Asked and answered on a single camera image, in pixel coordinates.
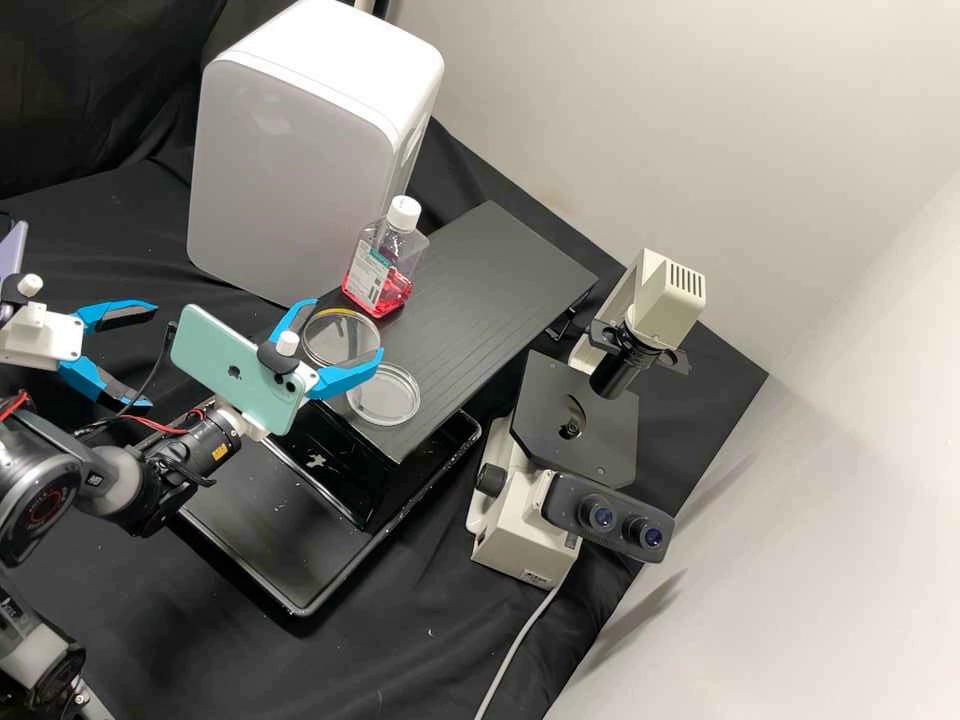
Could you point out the black tray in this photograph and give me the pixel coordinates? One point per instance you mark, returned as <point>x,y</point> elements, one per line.
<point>285,525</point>

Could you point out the right wrist camera phone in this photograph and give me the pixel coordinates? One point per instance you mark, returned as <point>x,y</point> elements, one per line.
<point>225,360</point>

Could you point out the wrist camera phone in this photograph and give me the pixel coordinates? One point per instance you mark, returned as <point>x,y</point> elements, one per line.
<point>225,360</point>
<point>11,247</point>

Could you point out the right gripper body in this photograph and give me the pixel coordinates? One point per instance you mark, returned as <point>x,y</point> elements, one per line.
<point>251,426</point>

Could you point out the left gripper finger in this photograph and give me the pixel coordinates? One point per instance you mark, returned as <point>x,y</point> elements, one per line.
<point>105,313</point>
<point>86,375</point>

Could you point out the petri dish with yellow strip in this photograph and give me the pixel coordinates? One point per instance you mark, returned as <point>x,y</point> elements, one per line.
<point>341,339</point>

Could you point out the black platform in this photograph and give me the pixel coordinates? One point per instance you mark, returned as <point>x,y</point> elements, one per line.
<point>480,300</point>

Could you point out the white box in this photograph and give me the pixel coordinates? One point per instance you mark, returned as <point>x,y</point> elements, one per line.
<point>300,150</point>

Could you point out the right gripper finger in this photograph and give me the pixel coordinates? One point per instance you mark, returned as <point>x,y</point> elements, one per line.
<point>294,313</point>
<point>341,375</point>

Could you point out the left wrist camera phone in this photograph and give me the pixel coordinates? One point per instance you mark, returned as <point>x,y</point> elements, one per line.
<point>11,247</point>

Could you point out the cream microscope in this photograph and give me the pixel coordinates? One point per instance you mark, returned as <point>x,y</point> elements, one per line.
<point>517,525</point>

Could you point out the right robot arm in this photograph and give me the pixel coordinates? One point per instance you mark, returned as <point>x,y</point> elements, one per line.
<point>112,480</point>

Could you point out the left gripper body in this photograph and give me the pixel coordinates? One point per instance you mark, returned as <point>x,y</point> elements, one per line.
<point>45,334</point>

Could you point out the red liquid bottle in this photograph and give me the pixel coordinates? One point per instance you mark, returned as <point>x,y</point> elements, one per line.
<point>375,281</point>

